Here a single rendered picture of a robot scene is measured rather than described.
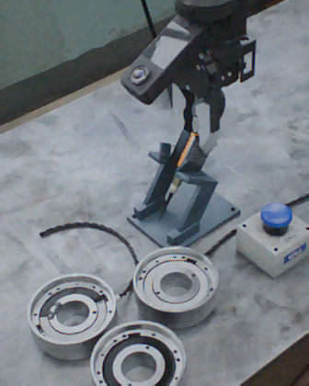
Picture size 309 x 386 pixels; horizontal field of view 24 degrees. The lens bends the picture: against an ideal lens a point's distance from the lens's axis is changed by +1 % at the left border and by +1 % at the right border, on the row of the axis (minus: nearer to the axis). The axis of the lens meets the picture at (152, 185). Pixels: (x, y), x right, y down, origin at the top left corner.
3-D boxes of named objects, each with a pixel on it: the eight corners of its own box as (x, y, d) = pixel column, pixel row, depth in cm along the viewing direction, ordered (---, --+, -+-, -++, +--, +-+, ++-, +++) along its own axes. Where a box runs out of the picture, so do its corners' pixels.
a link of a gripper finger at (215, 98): (228, 132, 89) (223, 69, 84) (219, 138, 88) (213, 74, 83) (202, 119, 92) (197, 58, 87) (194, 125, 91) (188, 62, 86)
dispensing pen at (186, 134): (142, 214, 97) (192, 103, 92) (162, 215, 100) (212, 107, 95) (152, 222, 96) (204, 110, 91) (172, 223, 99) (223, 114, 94)
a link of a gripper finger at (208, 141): (247, 145, 94) (244, 84, 89) (214, 165, 92) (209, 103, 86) (231, 138, 97) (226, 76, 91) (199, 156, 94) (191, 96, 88)
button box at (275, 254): (274, 280, 91) (277, 254, 88) (235, 249, 95) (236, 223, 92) (318, 250, 94) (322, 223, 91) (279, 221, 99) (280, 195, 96)
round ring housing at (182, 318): (195, 346, 84) (195, 323, 81) (120, 313, 88) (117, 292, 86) (232, 285, 91) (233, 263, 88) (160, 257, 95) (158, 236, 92)
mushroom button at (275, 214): (275, 254, 91) (277, 226, 88) (252, 237, 93) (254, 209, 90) (297, 239, 93) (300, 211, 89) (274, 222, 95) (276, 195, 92)
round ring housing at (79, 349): (52, 380, 82) (48, 358, 79) (19, 318, 89) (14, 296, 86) (134, 339, 85) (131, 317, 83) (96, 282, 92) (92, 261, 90)
